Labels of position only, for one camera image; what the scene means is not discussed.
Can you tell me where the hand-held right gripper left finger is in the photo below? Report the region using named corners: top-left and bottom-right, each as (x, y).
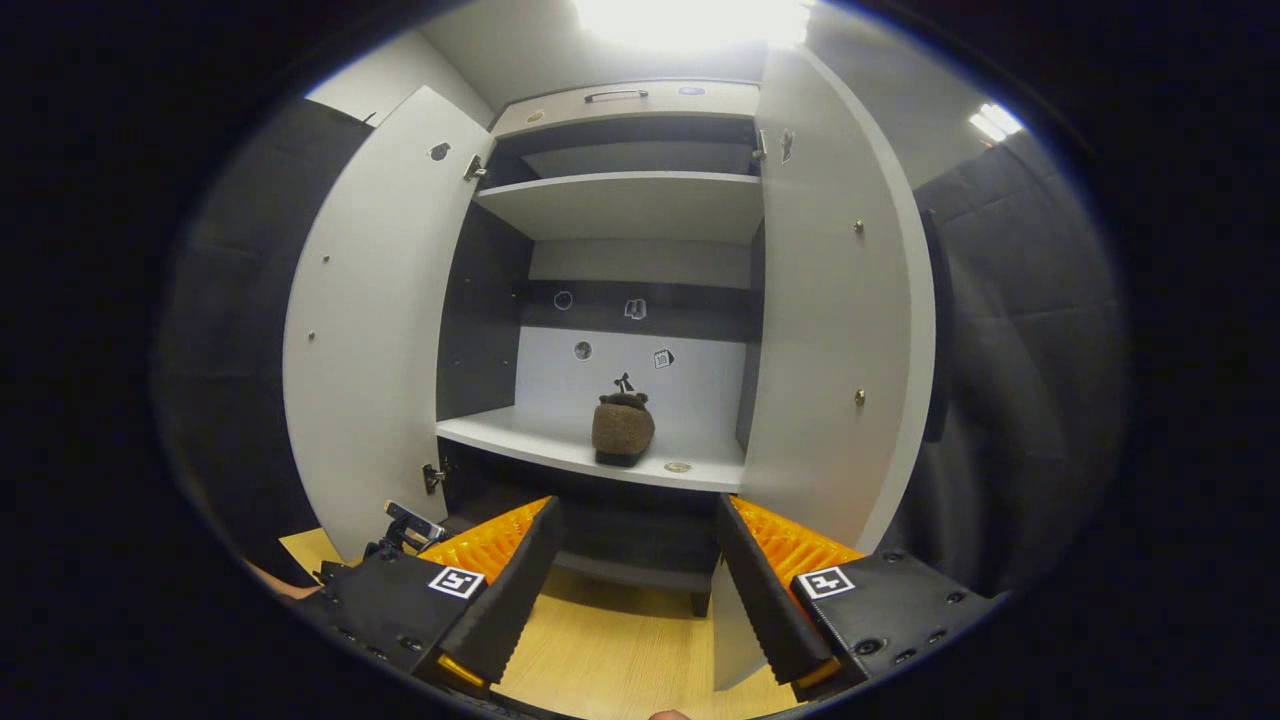
top-left (316, 494), bottom-right (566, 700)

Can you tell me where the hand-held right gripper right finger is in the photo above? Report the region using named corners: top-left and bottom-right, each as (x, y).
top-left (711, 492), bottom-right (1003, 703)

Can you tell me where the brown fuzzy shoe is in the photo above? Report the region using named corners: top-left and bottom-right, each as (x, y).
top-left (590, 391), bottom-right (657, 469)

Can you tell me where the grey cabinet door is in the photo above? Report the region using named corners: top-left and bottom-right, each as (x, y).
top-left (711, 45), bottom-right (939, 692)
top-left (282, 85), bottom-right (499, 564)

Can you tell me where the black backdrop cloth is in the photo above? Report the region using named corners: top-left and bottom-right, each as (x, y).
top-left (150, 95), bottom-right (1136, 606)

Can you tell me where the narrow ceiling light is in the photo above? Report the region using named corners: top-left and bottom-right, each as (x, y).
top-left (967, 101), bottom-right (1027, 144)

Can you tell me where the large ceiling light panel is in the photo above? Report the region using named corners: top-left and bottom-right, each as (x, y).
top-left (574, 0), bottom-right (813, 53)

